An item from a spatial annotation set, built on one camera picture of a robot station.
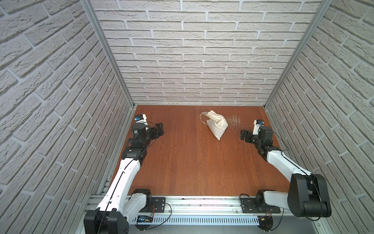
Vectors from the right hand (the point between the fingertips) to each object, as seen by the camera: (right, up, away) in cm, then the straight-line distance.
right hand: (244, 130), depth 90 cm
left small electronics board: (-57, -43, -18) cm, 74 cm away
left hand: (-55, +5, -11) cm, 56 cm away
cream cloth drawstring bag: (-17, +4, +5) cm, 18 cm away
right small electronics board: (+3, -44, -20) cm, 48 cm away
